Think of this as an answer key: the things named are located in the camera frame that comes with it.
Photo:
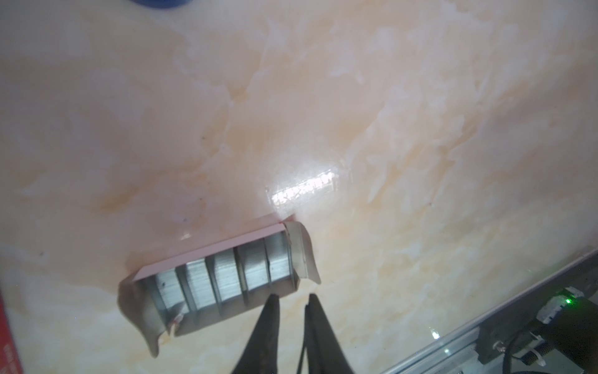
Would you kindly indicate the blue stapler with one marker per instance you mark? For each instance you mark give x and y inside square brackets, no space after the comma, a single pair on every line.
[161,4]

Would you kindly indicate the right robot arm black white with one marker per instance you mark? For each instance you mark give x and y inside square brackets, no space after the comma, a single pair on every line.
[570,324]

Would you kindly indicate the red white staple box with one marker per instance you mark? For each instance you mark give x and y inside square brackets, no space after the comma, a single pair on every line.
[9,357]

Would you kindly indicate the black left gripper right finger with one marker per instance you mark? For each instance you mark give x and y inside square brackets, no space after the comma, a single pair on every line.
[320,346]

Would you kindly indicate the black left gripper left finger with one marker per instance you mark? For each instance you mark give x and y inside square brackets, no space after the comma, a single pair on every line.
[260,353]

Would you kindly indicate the aluminium front rail frame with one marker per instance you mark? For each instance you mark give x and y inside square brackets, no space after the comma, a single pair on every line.
[507,337]

